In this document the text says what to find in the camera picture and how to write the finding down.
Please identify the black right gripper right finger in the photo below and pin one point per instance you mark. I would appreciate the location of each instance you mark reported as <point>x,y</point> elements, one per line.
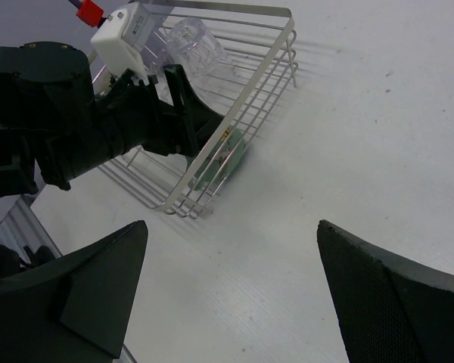
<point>389,308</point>

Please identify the metal wire dish rack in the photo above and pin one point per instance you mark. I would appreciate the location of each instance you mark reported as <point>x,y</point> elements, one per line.
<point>259,40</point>

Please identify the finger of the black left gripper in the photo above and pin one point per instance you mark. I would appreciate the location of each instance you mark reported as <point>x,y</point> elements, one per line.
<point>189,121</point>

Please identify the clear glass tumbler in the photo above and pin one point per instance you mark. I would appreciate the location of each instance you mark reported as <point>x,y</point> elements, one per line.
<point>206,63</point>

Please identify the right black base bracket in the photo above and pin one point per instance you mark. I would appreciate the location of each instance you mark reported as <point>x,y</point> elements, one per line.
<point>11,263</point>

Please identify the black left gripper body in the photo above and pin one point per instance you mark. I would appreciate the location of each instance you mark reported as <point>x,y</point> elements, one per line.
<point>128,116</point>

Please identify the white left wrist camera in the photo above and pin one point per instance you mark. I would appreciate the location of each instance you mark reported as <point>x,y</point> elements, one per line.
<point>128,38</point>

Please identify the aluminium mounting rail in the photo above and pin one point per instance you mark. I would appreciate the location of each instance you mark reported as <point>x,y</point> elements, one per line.
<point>21,230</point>

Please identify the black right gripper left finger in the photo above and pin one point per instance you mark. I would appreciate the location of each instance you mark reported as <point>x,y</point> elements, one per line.
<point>75,308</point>

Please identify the small green teal cup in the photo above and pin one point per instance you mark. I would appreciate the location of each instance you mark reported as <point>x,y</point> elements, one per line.
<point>223,159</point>

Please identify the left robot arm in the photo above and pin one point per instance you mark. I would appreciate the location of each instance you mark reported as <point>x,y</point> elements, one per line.
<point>53,123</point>

